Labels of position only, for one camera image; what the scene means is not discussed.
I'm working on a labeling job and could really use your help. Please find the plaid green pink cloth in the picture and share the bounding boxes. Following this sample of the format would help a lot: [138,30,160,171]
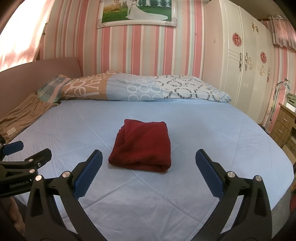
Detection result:
[37,75,71,103]

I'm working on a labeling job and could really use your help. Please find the metal desk lamp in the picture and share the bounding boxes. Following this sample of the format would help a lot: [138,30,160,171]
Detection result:
[268,78,290,121]

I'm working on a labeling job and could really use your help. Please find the wooden drawer cabinet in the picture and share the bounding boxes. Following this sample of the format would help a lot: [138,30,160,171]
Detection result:
[270,103,295,148]

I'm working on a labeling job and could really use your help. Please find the person's left hand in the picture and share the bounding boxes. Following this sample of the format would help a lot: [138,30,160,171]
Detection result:
[9,197,25,235]

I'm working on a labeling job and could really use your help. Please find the pink window curtain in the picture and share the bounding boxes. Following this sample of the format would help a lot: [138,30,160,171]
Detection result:
[268,15,296,50]

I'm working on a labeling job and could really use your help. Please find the white ornate wardrobe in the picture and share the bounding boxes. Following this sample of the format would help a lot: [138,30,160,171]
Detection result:
[202,0,274,124]

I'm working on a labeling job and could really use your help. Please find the pink upholstered headboard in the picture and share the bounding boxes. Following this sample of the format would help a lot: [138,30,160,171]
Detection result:
[1,57,82,117]

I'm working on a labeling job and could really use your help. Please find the patterned blue tan duvet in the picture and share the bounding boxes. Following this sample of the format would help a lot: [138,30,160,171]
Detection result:
[59,71,231,103]

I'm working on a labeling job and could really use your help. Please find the dark red knitted garment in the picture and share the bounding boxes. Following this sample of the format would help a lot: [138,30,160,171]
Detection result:
[108,119,171,173]

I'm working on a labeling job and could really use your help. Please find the framed wedding photo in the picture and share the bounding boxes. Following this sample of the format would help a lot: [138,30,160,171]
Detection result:
[96,0,177,28]

